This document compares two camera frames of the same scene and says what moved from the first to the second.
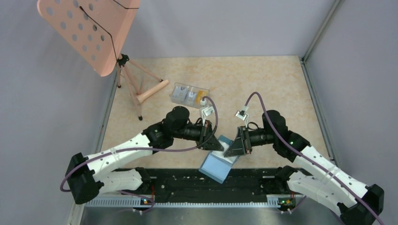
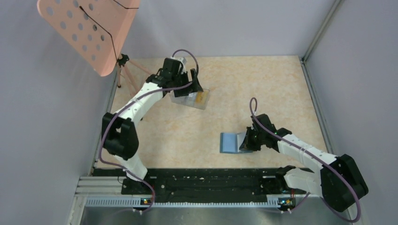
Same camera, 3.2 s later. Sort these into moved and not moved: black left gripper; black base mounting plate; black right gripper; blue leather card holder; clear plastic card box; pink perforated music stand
Moved: blue leather card holder; black left gripper; black right gripper
Not moved: black base mounting plate; pink perforated music stand; clear plastic card box
